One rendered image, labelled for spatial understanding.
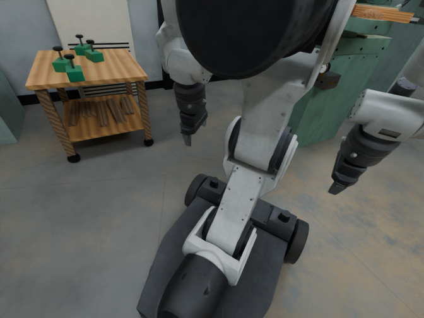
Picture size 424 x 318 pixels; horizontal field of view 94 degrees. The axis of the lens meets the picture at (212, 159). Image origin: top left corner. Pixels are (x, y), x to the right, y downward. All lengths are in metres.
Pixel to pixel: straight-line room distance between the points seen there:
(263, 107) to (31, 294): 1.08
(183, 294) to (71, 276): 0.62
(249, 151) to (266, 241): 0.48
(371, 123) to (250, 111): 0.23
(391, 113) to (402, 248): 1.12
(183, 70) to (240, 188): 0.38
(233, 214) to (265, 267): 0.28
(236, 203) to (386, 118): 0.43
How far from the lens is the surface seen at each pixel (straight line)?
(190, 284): 0.62
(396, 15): 1.49
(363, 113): 0.47
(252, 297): 0.83
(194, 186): 1.01
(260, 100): 0.47
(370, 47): 1.77
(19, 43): 2.35
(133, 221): 1.15
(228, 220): 0.69
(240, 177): 0.64
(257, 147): 0.54
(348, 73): 1.72
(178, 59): 0.54
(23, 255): 1.26
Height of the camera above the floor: 0.95
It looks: 41 degrees down
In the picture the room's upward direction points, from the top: 6 degrees clockwise
